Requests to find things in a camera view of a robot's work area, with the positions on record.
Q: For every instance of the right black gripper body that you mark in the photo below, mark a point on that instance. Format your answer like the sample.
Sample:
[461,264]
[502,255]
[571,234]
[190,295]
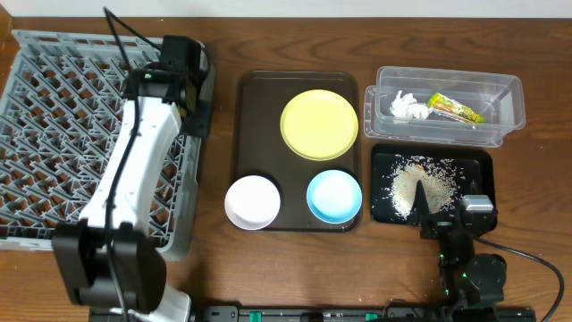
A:
[441,224]

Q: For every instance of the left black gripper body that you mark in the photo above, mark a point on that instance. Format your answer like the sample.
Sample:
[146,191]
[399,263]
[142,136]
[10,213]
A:
[199,122]

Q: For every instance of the light blue bowl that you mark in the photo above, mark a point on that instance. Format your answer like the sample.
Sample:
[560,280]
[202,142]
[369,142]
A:
[334,197]

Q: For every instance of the green orange snack wrapper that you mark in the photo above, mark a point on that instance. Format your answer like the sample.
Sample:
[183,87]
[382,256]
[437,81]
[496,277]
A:
[452,109]

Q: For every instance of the yellow plate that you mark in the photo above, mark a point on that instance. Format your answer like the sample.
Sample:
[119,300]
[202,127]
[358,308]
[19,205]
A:
[319,125]

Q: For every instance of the pink bowl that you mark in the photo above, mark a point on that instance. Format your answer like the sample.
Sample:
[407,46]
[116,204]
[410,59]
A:
[252,202]

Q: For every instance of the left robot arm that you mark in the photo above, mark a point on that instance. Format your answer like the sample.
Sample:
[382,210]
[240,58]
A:
[106,259]

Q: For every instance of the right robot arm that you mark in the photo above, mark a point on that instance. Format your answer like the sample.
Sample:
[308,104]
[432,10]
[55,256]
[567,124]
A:
[473,282]

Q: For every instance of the clear plastic waste bin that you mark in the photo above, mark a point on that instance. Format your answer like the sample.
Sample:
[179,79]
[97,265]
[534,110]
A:
[498,98]

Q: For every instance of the black tray bin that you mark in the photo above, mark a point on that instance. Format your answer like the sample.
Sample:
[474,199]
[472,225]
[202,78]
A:
[445,172]

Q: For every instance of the crumpled white tissue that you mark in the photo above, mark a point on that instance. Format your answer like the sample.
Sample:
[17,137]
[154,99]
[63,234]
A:
[406,106]

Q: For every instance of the dark brown serving tray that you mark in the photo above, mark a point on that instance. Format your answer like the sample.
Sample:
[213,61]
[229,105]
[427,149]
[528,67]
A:
[258,147]

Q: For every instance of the grey plastic dish rack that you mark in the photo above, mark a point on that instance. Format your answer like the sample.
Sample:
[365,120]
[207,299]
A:
[61,114]

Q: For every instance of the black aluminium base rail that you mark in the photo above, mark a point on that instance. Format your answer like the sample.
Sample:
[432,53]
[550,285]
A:
[391,312]

